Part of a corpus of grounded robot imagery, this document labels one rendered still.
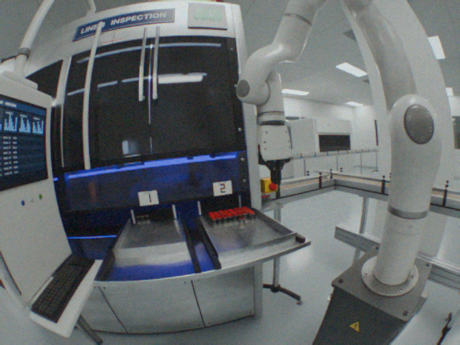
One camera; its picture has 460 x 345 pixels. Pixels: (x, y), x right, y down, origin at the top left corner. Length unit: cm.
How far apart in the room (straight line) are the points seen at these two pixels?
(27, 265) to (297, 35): 111
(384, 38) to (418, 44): 146
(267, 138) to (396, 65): 40
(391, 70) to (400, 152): 19
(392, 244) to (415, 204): 10
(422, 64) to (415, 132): 153
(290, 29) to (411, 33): 156
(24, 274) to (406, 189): 106
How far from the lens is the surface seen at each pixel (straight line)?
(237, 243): 65
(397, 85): 49
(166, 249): 64
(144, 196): 85
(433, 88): 179
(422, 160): 37
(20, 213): 78
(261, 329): 144
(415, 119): 34
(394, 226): 45
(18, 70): 92
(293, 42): 55
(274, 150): 53
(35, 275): 82
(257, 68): 48
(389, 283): 51
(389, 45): 47
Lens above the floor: 119
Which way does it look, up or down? 7 degrees down
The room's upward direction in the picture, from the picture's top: 5 degrees counter-clockwise
